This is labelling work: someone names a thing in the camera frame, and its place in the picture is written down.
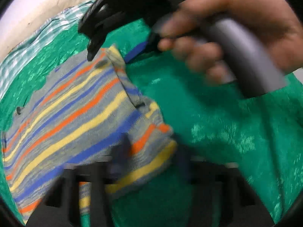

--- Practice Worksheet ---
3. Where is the striped knit sweater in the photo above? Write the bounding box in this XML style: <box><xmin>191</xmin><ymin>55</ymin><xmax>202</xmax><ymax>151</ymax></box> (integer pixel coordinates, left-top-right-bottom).
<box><xmin>1</xmin><ymin>46</ymin><xmax>177</xmax><ymax>222</ymax></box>

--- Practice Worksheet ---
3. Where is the person's right hand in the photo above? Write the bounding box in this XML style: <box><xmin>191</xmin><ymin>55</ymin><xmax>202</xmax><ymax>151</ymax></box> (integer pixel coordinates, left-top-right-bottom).
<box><xmin>158</xmin><ymin>0</ymin><xmax>302</xmax><ymax>84</ymax></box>

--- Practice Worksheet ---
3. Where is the green checked bed sheet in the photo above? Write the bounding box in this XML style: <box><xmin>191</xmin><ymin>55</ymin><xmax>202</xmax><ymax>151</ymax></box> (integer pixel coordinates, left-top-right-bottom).
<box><xmin>0</xmin><ymin>0</ymin><xmax>94</xmax><ymax>98</ymax></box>

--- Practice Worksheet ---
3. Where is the cream pillow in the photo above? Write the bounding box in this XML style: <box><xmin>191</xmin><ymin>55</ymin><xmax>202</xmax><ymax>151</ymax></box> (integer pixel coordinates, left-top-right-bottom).
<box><xmin>1</xmin><ymin>0</ymin><xmax>86</xmax><ymax>59</ymax></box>

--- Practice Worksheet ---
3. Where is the green floral bedspread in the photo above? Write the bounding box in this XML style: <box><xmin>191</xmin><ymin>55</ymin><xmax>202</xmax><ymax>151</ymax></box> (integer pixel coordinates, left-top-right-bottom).
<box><xmin>1</xmin><ymin>21</ymin><xmax>302</xmax><ymax>226</ymax></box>

